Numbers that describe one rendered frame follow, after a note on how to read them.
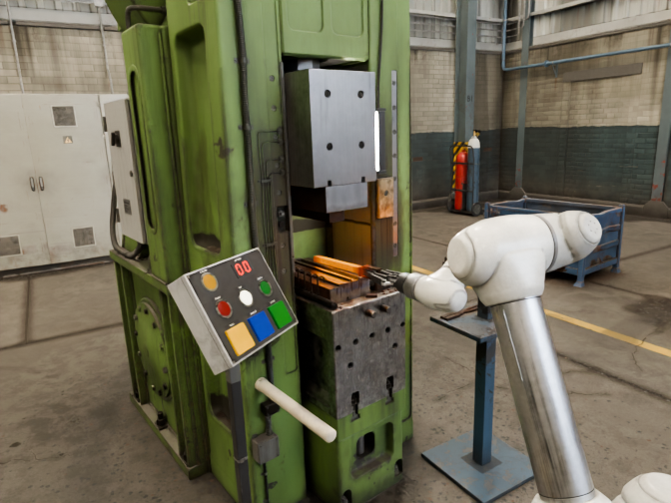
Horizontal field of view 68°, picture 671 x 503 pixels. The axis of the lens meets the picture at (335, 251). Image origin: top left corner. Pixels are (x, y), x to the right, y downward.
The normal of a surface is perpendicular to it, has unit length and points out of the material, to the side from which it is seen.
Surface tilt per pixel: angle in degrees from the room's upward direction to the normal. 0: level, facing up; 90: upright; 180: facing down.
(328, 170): 90
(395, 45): 90
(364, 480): 90
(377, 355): 90
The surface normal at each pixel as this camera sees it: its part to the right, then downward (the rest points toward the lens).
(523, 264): 0.29, -0.15
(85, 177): 0.54, 0.18
